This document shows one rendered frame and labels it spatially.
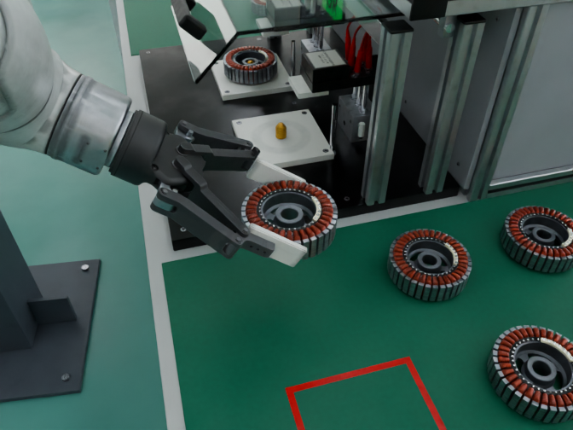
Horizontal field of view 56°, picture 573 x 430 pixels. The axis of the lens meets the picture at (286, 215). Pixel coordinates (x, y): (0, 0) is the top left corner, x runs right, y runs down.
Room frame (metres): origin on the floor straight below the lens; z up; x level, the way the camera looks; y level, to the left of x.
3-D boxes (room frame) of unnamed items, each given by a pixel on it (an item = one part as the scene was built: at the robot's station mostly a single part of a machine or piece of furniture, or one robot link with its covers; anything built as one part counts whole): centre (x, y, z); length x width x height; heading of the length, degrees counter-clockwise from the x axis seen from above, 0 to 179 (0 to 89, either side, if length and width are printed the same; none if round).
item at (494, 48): (0.99, -0.20, 0.92); 0.66 x 0.01 x 0.30; 16
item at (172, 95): (0.92, 0.03, 0.76); 0.64 x 0.47 x 0.02; 16
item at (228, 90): (1.04, 0.07, 0.78); 0.15 x 0.15 x 0.01; 16
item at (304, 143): (0.80, 0.01, 0.78); 0.15 x 0.15 x 0.01; 16
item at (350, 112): (0.84, -0.13, 0.80); 0.07 x 0.05 x 0.06; 16
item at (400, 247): (0.51, -0.20, 0.77); 0.11 x 0.11 x 0.04
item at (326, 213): (0.46, 0.00, 0.90); 0.11 x 0.11 x 0.04
